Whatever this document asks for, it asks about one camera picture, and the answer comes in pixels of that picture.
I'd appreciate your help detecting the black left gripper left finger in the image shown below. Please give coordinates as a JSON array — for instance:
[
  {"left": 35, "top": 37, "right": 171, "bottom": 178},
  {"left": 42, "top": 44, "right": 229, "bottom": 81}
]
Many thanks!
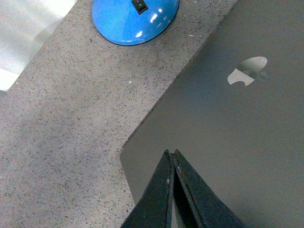
[{"left": 121, "top": 150, "right": 175, "bottom": 228}]

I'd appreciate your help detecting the white curtain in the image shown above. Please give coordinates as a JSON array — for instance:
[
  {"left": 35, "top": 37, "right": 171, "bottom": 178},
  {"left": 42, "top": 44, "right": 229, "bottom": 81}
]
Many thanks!
[{"left": 0, "top": 0, "right": 76, "bottom": 91}]

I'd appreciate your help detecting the grey laptop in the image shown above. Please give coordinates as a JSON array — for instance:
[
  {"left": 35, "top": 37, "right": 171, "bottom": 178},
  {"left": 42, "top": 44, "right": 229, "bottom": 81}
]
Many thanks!
[{"left": 120, "top": 0, "right": 304, "bottom": 228}]

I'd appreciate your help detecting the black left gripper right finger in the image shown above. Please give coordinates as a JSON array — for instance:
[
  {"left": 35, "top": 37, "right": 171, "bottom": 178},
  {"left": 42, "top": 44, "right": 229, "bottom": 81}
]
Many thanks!
[{"left": 173, "top": 150, "right": 246, "bottom": 228}]

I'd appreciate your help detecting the blue desk lamp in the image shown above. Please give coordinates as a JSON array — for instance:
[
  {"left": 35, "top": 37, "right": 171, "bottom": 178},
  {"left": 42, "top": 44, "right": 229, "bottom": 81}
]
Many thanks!
[{"left": 91, "top": 0, "right": 180, "bottom": 46}]

